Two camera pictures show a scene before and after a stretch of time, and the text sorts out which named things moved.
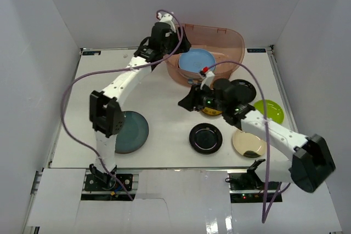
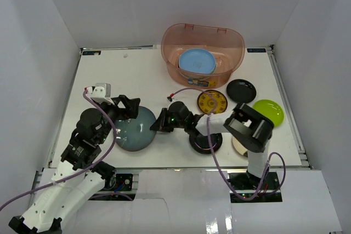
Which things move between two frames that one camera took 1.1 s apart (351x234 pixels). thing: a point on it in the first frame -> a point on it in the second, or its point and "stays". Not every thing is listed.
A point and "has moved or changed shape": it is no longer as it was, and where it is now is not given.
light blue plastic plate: (196, 59) stays
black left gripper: (179, 42) -> (120, 105)
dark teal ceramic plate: (134, 134) has moved or changed shape
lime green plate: (275, 112) stays
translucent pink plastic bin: (226, 44) stays
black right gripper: (193, 99) -> (160, 124)
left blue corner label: (91, 52) stays
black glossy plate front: (205, 138) stays
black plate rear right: (246, 90) stays
